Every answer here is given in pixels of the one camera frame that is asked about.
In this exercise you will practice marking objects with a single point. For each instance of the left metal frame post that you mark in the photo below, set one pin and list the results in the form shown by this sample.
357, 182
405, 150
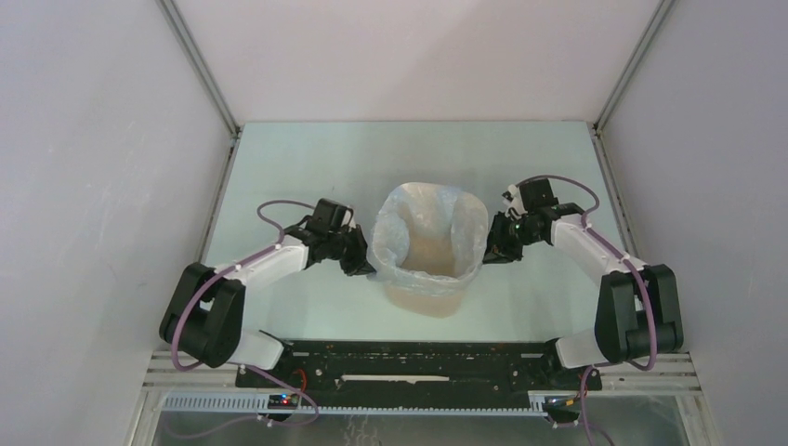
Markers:
195, 57

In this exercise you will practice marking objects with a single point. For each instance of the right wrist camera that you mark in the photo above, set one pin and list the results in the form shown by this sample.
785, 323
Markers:
512, 199

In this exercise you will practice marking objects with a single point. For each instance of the right metal frame post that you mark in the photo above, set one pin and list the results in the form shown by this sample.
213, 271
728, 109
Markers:
638, 55

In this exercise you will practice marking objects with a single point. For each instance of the beige trash bin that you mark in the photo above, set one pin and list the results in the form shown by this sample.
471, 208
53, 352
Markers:
425, 289

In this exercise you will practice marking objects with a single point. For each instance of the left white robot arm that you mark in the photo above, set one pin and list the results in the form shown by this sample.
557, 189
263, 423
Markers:
203, 322

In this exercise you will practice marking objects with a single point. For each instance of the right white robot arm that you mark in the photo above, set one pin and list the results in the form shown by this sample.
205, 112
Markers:
637, 313

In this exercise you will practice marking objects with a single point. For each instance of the metal frame post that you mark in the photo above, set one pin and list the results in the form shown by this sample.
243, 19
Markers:
195, 57
638, 55

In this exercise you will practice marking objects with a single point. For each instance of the blue plastic trash bag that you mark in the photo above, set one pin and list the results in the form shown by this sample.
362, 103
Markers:
428, 237

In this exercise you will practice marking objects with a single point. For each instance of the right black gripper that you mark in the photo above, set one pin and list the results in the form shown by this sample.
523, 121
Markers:
497, 249

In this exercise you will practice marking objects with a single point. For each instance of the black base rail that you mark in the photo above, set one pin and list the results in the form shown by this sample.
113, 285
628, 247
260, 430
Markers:
442, 374

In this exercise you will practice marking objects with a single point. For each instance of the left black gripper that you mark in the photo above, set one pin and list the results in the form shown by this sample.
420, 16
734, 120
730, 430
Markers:
360, 265

